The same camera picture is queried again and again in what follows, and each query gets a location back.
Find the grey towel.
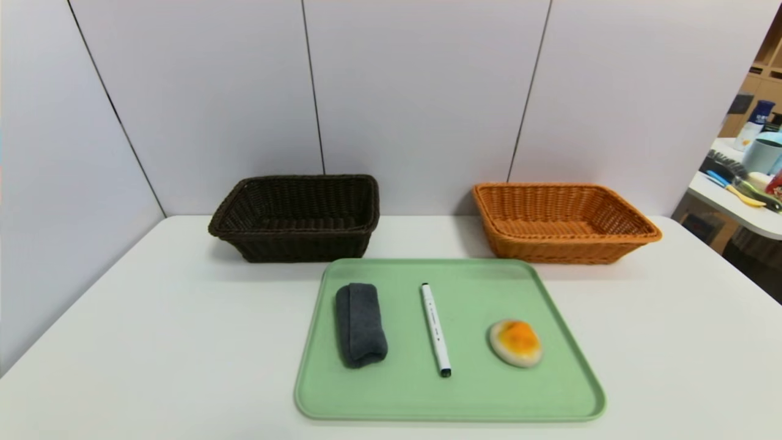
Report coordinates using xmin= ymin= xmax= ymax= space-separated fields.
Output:
xmin=335 ymin=282 xmax=389 ymax=369

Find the white marker pen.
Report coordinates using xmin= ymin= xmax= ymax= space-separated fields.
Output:
xmin=420 ymin=282 xmax=453 ymax=378

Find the white orange toy egg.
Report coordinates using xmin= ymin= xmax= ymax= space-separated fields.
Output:
xmin=488 ymin=318 xmax=544 ymax=369

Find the dark brown wicker basket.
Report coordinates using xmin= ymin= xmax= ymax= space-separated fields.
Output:
xmin=208 ymin=174 xmax=381 ymax=264

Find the orange wicker basket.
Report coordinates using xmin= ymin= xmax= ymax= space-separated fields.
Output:
xmin=472 ymin=182 xmax=663 ymax=265

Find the green plastic tray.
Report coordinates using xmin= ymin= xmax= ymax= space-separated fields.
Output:
xmin=294 ymin=257 xmax=607 ymax=423

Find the white side table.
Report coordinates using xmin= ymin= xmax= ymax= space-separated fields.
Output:
xmin=685 ymin=137 xmax=782 ymax=241

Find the black brush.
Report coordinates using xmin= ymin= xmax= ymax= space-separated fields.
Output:
xmin=700 ymin=151 xmax=749 ymax=182

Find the white bottle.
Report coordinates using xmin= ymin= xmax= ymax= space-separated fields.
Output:
xmin=734 ymin=121 xmax=762 ymax=152

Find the pale blue round pot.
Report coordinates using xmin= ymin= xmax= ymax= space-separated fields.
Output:
xmin=741 ymin=131 xmax=782 ymax=176

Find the wooden shelf unit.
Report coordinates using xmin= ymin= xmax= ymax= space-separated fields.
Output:
xmin=718 ymin=6 xmax=782 ymax=138

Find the blue yellow handled tool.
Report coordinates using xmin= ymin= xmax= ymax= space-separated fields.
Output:
xmin=706 ymin=170 xmax=767 ymax=208

